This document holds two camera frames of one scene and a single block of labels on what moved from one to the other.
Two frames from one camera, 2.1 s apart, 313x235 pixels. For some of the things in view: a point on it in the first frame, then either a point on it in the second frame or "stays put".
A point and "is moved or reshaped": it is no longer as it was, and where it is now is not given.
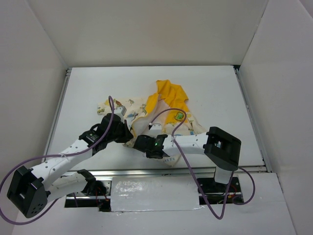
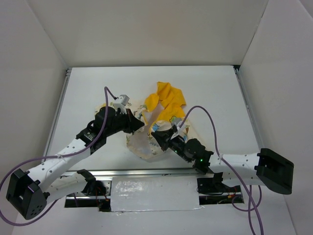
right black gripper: [137, 143] to [165, 140]
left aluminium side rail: [68, 73] stays put
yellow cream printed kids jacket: [165, 106] is moved or reshaped
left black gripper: [124, 132] to [128, 120]
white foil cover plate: [154, 193] stays put
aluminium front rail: [160, 172] stays put
